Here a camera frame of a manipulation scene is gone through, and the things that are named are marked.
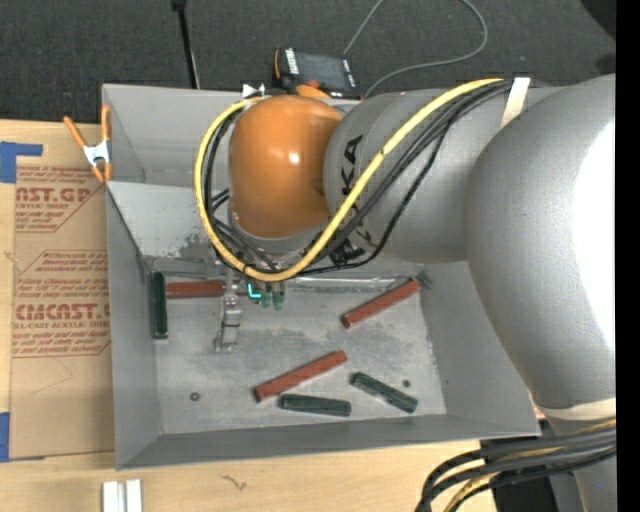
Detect brown cardboard board red print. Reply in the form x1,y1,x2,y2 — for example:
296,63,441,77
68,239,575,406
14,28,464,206
0,118,117,462

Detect dark green flat block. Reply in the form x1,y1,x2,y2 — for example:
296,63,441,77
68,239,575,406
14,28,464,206
150,271,170,340
278,393,353,418
349,371,419,415

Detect grey metal bin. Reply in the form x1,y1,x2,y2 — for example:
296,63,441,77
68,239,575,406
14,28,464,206
101,83,544,471

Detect red-brown flat block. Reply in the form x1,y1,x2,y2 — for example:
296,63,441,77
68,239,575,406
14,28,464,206
340,278,423,330
253,349,349,404
164,280,227,301

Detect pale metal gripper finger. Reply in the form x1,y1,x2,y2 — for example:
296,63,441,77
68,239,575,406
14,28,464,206
221,295,245,329
213,323,240,354

